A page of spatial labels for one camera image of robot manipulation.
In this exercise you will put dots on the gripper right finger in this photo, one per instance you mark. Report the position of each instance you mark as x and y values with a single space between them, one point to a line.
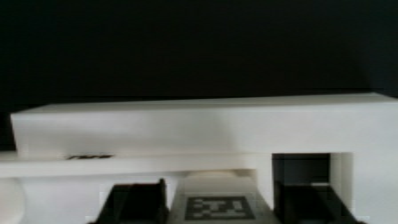
307 205

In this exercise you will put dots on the white table leg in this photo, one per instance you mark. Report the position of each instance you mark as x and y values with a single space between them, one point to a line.
217 199

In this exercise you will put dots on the white right obstacle bar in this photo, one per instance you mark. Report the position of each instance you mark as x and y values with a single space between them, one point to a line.
100 143

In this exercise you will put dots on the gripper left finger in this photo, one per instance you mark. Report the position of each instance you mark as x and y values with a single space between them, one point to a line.
135 205

